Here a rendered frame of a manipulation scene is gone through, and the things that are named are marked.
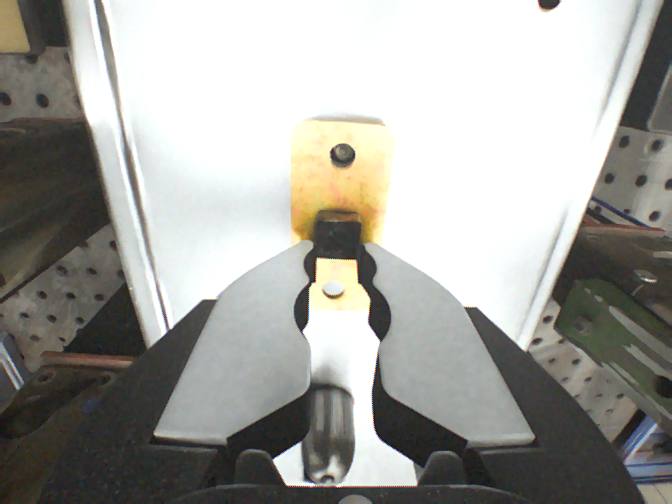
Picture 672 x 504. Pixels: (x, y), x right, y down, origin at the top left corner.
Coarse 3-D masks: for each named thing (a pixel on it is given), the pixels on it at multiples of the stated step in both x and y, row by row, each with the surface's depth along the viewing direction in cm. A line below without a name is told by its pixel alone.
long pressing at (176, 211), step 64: (64, 0) 11; (128, 0) 11; (192, 0) 11; (256, 0) 11; (320, 0) 11; (384, 0) 11; (448, 0) 11; (512, 0) 11; (576, 0) 11; (640, 0) 12; (128, 64) 12; (192, 64) 12; (256, 64) 12; (320, 64) 12; (384, 64) 12; (448, 64) 12; (512, 64) 12; (576, 64) 12; (640, 64) 13; (128, 128) 13; (192, 128) 13; (256, 128) 13; (448, 128) 13; (512, 128) 13; (576, 128) 13; (128, 192) 14; (192, 192) 15; (256, 192) 15; (448, 192) 15; (512, 192) 15; (576, 192) 15; (128, 256) 16; (192, 256) 16; (256, 256) 16; (448, 256) 16; (512, 256) 16; (320, 320) 18; (512, 320) 18; (320, 384) 20; (384, 448) 24
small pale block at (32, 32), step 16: (0, 0) 9; (16, 0) 10; (32, 0) 10; (48, 0) 12; (0, 16) 9; (16, 16) 10; (32, 16) 11; (48, 16) 12; (0, 32) 10; (16, 32) 10; (32, 32) 11; (48, 32) 12; (0, 48) 10; (16, 48) 10; (32, 48) 11
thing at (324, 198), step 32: (320, 128) 12; (352, 128) 12; (384, 128) 12; (320, 160) 13; (384, 160) 13; (320, 192) 13; (352, 192) 13; (384, 192) 13; (320, 224) 13; (352, 224) 13; (384, 224) 14; (320, 256) 14; (352, 256) 14; (320, 288) 15; (352, 288) 15
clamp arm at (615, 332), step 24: (576, 288) 19; (600, 288) 18; (576, 312) 19; (600, 312) 17; (624, 312) 16; (648, 312) 16; (576, 336) 19; (600, 336) 17; (624, 336) 16; (648, 336) 15; (600, 360) 17; (624, 360) 16; (648, 360) 15; (624, 384) 16; (648, 384) 15; (648, 408) 15
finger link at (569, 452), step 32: (480, 320) 9; (512, 352) 8; (512, 384) 7; (544, 384) 7; (544, 416) 6; (576, 416) 6; (480, 448) 6; (512, 448) 6; (544, 448) 6; (576, 448) 6; (608, 448) 6; (480, 480) 6; (512, 480) 5; (544, 480) 5; (576, 480) 5; (608, 480) 5
